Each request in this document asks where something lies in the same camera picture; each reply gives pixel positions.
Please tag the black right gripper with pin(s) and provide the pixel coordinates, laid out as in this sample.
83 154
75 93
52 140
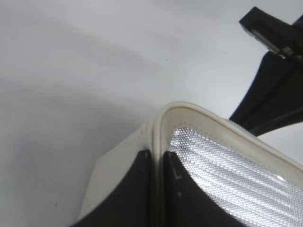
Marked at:
275 97

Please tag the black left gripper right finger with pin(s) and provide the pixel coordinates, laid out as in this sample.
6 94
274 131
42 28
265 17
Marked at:
186 205

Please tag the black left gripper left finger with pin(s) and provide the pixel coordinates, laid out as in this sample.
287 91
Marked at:
128 205

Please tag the cream zippered cosmetic bag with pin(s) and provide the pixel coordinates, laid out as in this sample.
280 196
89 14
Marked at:
251 181

